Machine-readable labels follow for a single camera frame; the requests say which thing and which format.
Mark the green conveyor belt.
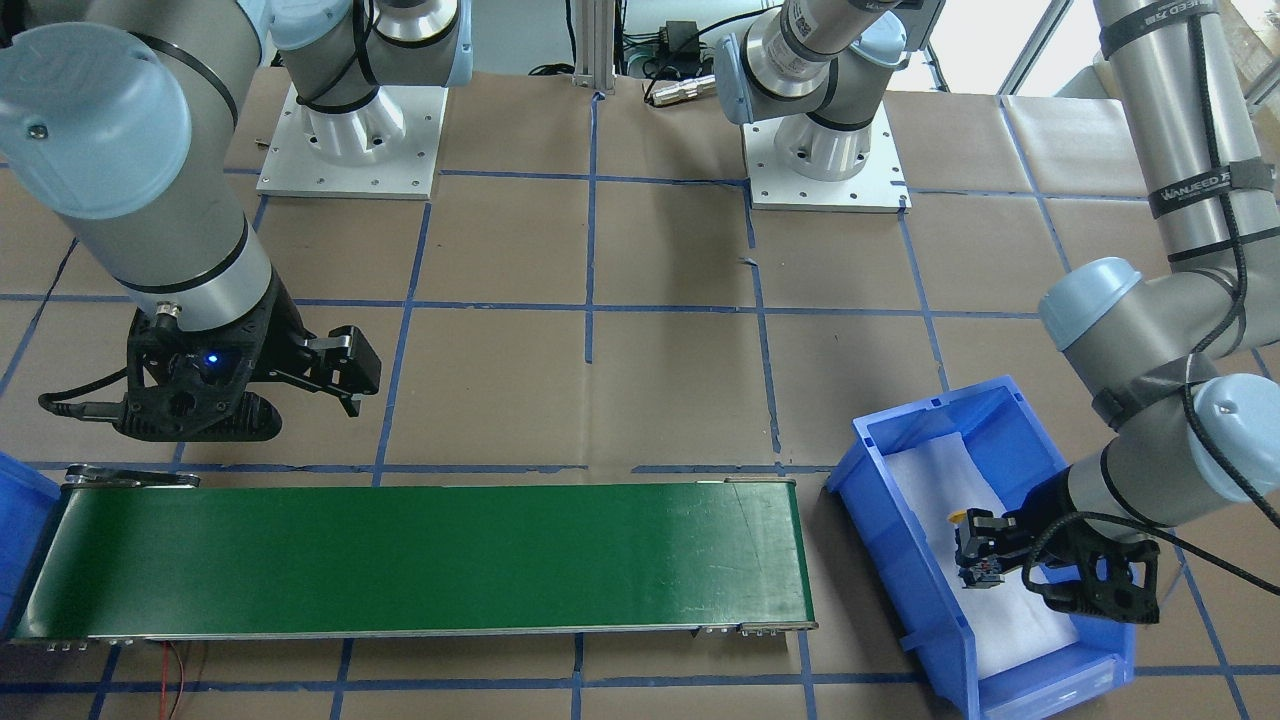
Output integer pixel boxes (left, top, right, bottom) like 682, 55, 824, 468
3, 464, 817, 644

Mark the red black wire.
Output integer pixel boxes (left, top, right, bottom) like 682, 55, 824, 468
160, 641, 186, 720

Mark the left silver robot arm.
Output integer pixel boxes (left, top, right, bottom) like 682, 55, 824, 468
957, 1, 1277, 571

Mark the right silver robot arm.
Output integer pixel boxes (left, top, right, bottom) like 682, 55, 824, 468
3, 1, 472, 441

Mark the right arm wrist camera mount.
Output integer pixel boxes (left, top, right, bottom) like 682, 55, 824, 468
38, 274, 308, 443

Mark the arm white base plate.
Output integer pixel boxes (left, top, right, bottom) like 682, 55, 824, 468
742, 105, 913, 213
257, 86, 449, 201

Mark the white foam bin liner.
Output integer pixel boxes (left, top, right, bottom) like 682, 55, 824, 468
884, 432, 1082, 682

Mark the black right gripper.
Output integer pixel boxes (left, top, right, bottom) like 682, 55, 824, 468
285, 325, 381, 418

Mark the blue destination bin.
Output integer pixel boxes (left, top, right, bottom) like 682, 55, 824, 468
1, 452, 60, 626

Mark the aluminium frame post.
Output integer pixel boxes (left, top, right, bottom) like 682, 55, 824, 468
566, 1, 622, 96

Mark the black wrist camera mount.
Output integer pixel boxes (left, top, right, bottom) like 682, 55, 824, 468
1021, 512, 1160, 624

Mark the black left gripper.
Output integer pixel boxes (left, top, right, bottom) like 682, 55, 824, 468
996, 509, 1046, 574

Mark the black power adapter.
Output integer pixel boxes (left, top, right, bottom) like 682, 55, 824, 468
657, 20, 701, 76

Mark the blue source bin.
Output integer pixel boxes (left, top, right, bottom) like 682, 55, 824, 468
827, 377, 1137, 719

